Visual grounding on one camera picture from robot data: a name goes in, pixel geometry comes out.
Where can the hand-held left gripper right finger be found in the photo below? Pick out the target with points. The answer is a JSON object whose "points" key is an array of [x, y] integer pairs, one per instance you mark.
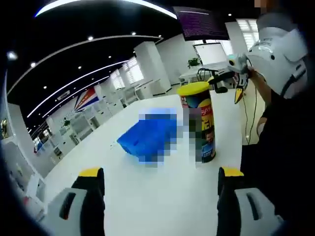
{"points": [[229, 209]]}

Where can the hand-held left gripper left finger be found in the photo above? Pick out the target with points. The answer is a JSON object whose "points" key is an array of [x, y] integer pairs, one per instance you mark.
{"points": [[91, 209]]}

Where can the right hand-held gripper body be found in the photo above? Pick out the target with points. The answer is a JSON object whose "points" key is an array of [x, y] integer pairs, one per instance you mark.
{"points": [[237, 64]]}

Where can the dark printed chip container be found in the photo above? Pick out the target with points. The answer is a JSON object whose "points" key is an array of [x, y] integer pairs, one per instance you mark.
{"points": [[209, 118]]}

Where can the blue plastic box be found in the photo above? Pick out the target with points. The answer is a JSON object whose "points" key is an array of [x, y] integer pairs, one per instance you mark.
{"points": [[133, 140]]}

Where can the black desk stand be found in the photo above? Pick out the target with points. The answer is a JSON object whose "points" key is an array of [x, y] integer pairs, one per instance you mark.
{"points": [[219, 89]]}

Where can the white presentation board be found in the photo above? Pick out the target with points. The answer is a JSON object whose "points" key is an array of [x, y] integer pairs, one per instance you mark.
{"points": [[211, 54]]}

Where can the white curved band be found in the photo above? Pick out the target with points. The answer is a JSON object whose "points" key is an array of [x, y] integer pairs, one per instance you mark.
{"points": [[261, 126]]}

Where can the white chest device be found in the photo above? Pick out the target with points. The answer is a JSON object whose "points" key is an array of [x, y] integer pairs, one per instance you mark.
{"points": [[278, 54]]}

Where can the green potted plant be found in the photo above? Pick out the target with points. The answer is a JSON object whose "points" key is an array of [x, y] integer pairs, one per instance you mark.
{"points": [[193, 62]]}

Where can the hanging black monitor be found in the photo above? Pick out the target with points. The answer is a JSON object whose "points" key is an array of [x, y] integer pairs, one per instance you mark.
{"points": [[201, 24]]}

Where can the white table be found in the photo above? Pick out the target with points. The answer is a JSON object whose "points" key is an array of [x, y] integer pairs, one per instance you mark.
{"points": [[147, 196]]}

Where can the person in dark clothes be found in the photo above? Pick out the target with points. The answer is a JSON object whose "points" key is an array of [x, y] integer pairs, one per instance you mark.
{"points": [[283, 159]]}

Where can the red blue striped wall poster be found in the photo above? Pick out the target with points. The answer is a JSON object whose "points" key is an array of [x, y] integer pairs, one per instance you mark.
{"points": [[87, 99]]}

